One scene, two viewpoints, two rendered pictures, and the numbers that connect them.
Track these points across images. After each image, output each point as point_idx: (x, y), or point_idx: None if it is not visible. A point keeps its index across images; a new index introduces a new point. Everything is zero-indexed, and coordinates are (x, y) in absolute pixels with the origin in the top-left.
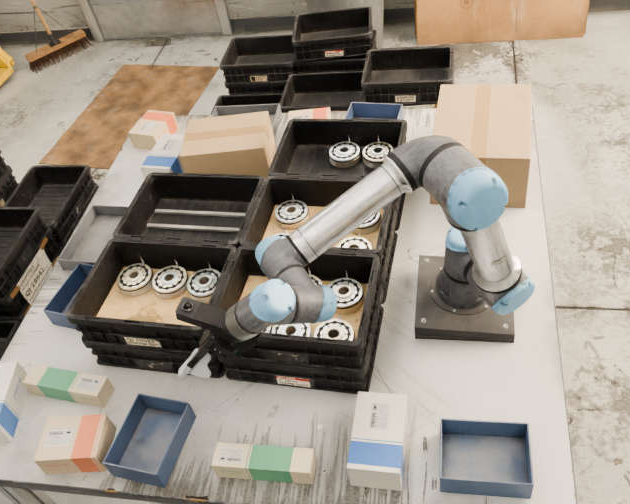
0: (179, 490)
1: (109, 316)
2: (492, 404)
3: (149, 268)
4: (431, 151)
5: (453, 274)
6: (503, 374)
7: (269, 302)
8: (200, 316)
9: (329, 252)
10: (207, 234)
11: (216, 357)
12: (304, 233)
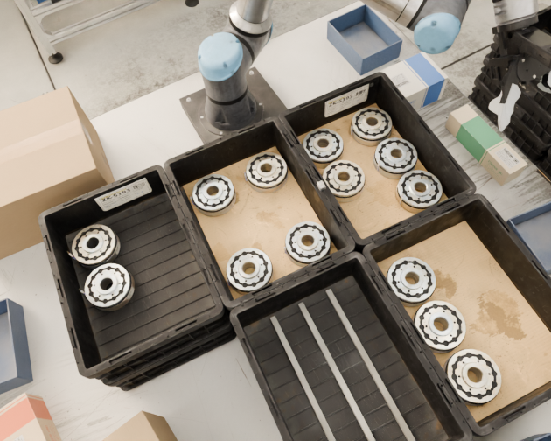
0: None
1: (533, 364)
2: (316, 62)
3: (449, 366)
4: None
5: (246, 83)
6: (288, 67)
7: None
8: (550, 39)
9: (303, 153)
10: (338, 360)
11: None
12: None
